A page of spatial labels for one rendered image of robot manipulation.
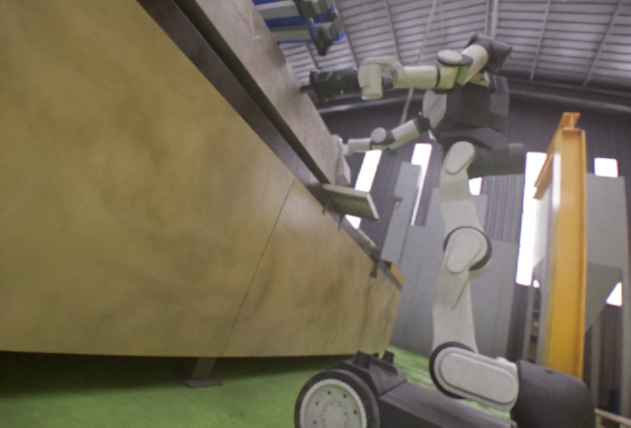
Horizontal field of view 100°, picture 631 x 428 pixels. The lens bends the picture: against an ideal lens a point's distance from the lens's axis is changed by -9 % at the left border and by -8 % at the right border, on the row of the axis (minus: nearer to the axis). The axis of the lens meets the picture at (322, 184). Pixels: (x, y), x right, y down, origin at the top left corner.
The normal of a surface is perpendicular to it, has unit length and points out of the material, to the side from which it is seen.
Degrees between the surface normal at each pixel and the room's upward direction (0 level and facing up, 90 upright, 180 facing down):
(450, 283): 114
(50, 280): 90
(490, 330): 90
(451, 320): 90
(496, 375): 90
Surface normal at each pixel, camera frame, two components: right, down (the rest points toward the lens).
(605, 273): -0.46, -0.11
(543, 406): -0.38, -0.47
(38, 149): 0.87, 0.13
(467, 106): 0.11, -0.25
